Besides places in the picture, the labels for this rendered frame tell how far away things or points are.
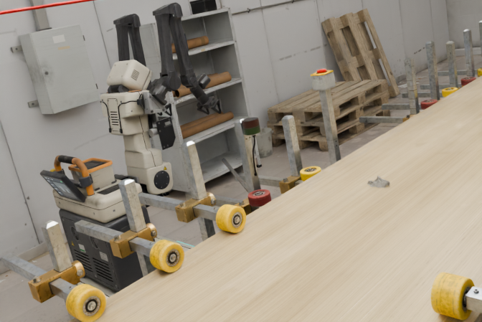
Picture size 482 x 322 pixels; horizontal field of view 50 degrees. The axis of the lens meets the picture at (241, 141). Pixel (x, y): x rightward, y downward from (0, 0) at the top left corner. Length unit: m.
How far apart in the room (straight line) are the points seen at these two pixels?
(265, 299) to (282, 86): 4.91
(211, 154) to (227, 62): 0.94
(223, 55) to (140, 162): 2.42
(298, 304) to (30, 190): 3.33
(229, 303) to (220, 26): 4.00
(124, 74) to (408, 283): 1.95
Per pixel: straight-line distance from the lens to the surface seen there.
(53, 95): 4.11
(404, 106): 3.16
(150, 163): 2.85
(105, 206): 2.56
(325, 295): 1.23
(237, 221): 1.58
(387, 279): 1.26
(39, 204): 4.37
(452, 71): 3.31
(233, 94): 5.12
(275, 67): 5.96
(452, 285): 1.09
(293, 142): 2.05
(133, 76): 2.79
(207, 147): 5.23
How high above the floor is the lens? 1.55
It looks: 14 degrees down
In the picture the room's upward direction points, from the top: 11 degrees counter-clockwise
